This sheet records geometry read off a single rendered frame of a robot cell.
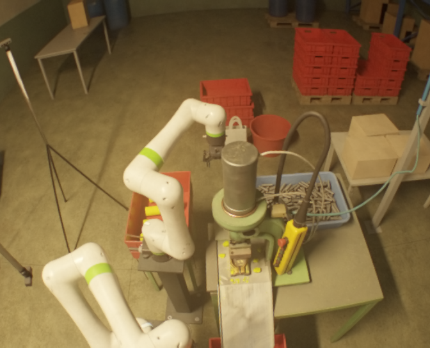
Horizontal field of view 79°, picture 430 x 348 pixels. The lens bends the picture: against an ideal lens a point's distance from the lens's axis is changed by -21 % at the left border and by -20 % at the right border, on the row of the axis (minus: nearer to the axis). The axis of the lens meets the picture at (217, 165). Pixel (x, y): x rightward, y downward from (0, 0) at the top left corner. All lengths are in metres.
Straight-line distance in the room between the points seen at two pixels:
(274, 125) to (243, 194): 2.74
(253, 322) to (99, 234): 2.00
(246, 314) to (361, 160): 1.59
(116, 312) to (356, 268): 1.25
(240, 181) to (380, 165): 1.87
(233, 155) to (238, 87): 3.14
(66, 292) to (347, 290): 1.32
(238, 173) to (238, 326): 0.86
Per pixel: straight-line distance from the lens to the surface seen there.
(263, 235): 1.39
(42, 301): 3.09
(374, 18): 8.91
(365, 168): 2.72
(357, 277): 1.76
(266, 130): 3.84
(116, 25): 8.68
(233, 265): 1.58
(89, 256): 1.19
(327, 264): 1.75
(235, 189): 1.09
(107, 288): 1.11
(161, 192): 1.21
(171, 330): 0.99
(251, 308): 1.60
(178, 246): 1.48
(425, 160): 3.04
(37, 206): 3.83
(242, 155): 1.04
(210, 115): 1.42
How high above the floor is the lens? 2.44
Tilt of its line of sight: 44 degrees down
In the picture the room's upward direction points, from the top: 4 degrees counter-clockwise
